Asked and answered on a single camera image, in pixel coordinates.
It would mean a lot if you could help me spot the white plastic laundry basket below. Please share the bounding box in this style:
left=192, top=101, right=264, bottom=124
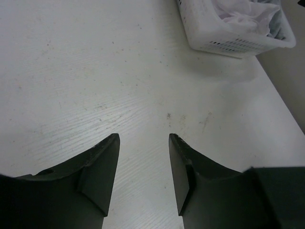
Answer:
left=177, top=0, right=296, bottom=58

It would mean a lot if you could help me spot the white tank top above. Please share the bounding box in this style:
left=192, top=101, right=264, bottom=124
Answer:
left=212, top=0, right=285, bottom=40

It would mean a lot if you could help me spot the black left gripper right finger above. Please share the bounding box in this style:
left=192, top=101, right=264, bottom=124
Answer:
left=169, top=134, right=279, bottom=229

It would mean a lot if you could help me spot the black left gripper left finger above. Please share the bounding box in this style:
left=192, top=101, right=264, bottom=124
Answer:
left=0, top=134, right=120, bottom=229

